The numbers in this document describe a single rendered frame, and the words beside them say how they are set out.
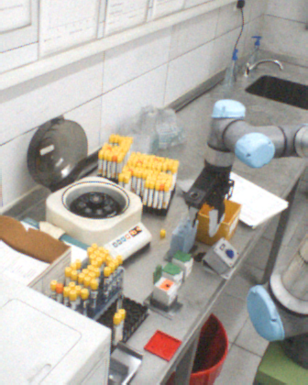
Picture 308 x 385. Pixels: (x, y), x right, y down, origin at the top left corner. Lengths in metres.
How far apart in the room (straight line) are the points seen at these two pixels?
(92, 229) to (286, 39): 2.37
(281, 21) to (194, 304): 2.42
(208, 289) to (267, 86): 1.96
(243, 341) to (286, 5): 2.05
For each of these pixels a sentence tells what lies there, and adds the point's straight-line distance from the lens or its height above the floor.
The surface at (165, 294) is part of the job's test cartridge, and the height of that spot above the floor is 0.94.
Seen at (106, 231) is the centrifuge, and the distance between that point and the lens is 1.42.
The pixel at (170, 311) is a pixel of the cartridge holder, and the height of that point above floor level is 0.89.
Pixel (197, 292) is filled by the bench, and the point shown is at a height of 0.87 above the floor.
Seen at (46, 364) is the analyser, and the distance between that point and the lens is 0.84.
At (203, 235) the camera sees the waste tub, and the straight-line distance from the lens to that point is 1.57.
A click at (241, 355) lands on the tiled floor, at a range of 2.49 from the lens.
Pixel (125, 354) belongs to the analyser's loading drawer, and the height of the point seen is 0.92.
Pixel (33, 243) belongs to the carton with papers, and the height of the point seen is 0.98.
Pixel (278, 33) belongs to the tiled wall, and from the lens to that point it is 3.50.
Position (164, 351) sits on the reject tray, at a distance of 1.26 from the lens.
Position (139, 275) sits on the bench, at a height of 0.88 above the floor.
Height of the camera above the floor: 1.83
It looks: 32 degrees down
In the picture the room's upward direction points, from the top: 7 degrees clockwise
